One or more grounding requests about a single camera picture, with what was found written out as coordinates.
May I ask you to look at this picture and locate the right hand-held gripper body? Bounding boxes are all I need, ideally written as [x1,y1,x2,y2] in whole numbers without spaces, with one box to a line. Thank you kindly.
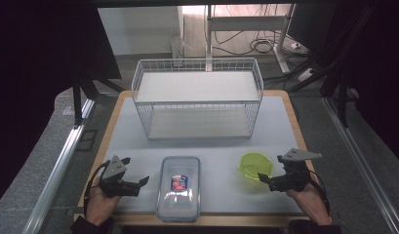
[268,148,322,193]

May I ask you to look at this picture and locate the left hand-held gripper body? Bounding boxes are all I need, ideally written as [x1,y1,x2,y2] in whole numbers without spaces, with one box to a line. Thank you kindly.
[99,155,140,198]

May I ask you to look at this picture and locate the green plastic bowl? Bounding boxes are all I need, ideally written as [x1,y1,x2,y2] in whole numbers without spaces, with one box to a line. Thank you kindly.
[238,151,274,183]

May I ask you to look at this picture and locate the clear plastic food container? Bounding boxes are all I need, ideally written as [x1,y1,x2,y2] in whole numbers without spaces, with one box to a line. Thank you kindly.
[155,156,202,223]

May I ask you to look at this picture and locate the white wire rack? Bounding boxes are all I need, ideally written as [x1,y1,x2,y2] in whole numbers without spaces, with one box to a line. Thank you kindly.
[131,58,264,140]

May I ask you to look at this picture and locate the person's left hand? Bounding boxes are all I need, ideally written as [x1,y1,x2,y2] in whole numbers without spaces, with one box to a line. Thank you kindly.
[85,186,122,227]

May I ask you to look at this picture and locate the person's right hand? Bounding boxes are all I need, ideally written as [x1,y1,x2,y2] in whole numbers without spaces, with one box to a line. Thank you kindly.
[286,181,332,226]

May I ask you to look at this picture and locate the dark floor grating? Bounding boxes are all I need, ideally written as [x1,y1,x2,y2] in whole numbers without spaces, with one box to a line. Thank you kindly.
[75,129,99,151]

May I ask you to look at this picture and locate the grey table mat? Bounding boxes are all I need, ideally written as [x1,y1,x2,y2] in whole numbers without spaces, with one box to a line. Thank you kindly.
[99,96,307,216]

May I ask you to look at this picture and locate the black metal stand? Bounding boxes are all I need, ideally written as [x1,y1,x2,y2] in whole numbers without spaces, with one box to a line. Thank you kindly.
[71,69,126,127]
[289,6,377,129]

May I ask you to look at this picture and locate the white power strip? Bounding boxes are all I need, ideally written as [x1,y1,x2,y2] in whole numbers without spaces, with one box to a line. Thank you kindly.
[298,67,316,83]

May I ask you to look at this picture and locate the black curtain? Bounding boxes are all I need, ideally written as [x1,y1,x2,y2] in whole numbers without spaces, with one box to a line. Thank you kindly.
[0,0,122,211]
[317,0,399,169]

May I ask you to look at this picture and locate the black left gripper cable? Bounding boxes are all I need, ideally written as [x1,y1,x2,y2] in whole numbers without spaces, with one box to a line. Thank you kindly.
[83,160,111,218]

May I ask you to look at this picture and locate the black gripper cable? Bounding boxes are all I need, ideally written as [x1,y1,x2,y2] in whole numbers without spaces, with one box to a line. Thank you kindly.
[305,176,332,215]
[83,160,111,218]

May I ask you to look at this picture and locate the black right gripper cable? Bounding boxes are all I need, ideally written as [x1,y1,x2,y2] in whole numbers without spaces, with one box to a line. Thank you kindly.
[305,176,332,215]

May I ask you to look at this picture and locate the aluminium rail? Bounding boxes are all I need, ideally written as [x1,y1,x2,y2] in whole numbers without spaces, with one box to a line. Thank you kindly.
[321,97,399,234]
[22,98,96,234]

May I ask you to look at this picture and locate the black floor cables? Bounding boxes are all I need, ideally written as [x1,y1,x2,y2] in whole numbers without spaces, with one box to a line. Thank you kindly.
[213,30,288,57]

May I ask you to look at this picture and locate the white desk frame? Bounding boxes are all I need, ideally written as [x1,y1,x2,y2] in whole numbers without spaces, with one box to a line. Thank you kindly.
[205,3,297,74]

